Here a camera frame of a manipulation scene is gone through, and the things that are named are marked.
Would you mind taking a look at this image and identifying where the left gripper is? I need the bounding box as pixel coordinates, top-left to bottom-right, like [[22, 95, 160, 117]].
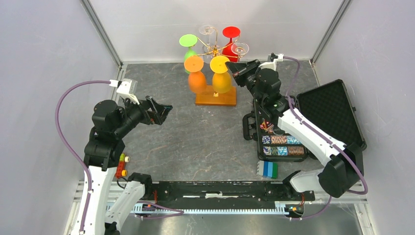
[[115, 92, 172, 137]]

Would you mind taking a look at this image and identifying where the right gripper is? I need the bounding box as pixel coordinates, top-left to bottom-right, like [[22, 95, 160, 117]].
[[226, 59, 264, 106]]

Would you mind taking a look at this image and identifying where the yellow wine glass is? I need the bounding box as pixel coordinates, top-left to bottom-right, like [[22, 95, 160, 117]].
[[210, 55, 232, 94]]

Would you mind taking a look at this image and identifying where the orange wine glass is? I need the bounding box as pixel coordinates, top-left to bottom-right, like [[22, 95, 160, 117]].
[[184, 56, 207, 94]]

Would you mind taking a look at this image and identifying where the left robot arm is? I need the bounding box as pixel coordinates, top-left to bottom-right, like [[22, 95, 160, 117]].
[[71, 96, 173, 235]]

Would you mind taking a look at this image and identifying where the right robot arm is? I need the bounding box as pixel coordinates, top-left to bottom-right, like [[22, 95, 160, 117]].
[[225, 60, 369, 200]]

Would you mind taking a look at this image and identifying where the red wine glass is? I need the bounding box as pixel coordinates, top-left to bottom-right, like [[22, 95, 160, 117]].
[[222, 26, 240, 62]]

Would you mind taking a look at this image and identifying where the green wine glass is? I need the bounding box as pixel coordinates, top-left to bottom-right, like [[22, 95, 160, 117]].
[[179, 34, 198, 61]]

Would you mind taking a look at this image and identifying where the clear flute glass right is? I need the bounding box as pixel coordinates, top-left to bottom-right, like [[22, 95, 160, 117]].
[[231, 42, 250, 62]]

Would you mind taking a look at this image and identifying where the clear glass back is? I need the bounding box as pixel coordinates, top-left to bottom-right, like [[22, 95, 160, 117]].
[[199, 24, 217, 56]]

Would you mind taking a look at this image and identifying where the toy brick car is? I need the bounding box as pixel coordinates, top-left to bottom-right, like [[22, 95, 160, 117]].
[[115, 153, 130, 179]]

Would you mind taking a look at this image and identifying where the black poker chip case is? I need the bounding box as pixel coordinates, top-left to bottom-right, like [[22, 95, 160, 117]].
[[242, 79, 367, 162]]

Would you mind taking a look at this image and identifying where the blue green brick stack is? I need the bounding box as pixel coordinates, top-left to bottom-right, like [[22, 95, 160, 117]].
[[257, 161, 278, 179]]

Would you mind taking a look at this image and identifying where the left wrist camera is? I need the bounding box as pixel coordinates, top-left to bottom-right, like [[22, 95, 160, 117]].
[[116, 78, 140, 105]]

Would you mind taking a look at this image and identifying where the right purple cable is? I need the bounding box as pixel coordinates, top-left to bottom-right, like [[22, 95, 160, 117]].
[[282, 55, 369, 221]]

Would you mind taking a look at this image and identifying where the purple cable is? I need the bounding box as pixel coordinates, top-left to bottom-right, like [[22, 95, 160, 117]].
[[54, 80, 113, 233], [282, 55, 369, 221]]

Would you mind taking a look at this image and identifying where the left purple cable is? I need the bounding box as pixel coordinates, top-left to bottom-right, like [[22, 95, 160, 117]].
[[54, 80, 113, 233]]

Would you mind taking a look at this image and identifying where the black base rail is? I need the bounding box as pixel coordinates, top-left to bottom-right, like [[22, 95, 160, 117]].
[[142, 181, 315, 210]]

